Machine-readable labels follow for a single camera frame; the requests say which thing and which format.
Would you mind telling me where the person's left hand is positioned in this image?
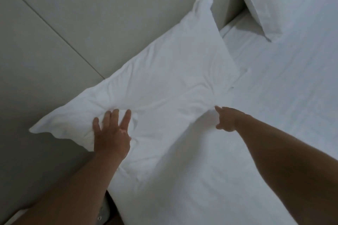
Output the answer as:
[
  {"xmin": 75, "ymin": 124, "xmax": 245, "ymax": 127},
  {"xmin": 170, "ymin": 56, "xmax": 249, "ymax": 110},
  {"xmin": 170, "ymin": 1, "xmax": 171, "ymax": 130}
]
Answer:
[{"xmin": 92, "ymin": 109, "xmax": 132, "ymax": 162}]

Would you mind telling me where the person's right hand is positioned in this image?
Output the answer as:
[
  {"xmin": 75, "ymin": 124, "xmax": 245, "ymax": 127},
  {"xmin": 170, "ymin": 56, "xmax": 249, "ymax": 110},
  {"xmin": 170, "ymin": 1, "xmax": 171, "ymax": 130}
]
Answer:
[{"xmin": 214, "ymin": 105, "xmax": 248, "ymax": 132}]

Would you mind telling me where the large white pillow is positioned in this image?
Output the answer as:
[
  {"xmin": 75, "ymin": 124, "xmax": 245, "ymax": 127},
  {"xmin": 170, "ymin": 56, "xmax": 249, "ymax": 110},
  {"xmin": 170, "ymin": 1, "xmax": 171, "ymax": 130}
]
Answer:
[{"xmin": 29, "ymin": 0, "xmax": 241, "ymax": 180}]

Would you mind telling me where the person's right forearm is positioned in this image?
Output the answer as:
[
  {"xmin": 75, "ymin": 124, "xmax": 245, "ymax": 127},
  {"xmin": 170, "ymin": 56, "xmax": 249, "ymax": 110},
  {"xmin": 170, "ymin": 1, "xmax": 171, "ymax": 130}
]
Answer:
[{"xmin": 234, "ymin": 114, "xmax": 338, "ymax": 225}]

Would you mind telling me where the person's left forearm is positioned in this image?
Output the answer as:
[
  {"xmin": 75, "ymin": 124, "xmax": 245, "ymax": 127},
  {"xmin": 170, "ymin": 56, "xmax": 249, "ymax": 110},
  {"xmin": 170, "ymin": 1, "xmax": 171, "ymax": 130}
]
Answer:
[{"xmin": 12, "ymin": 151, "xmax": 128, "ymax": 225}]

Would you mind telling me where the white bed sheet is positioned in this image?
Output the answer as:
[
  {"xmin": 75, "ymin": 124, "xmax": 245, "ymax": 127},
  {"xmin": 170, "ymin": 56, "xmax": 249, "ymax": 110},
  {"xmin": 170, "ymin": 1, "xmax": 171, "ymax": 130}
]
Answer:
[{"xmin": 107, "ymin": 0, "xmax": 338, "ymax": 225}]

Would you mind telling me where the grey plastic object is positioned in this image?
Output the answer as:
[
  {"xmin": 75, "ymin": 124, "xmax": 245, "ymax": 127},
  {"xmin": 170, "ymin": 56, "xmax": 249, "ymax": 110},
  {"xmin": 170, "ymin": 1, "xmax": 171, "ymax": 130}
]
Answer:
[{"xmin": 96, "ymin": 195, "xmax": 112, "ymax": 225}]

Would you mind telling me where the beige upholstered headboard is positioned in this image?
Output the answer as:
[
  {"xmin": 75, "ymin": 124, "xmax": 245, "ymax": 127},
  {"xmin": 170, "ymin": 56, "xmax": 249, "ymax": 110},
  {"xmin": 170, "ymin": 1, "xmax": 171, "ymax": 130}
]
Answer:
[{"xmin": 0, "ymin": 0, "xmax": 246, "ymax": 225}]

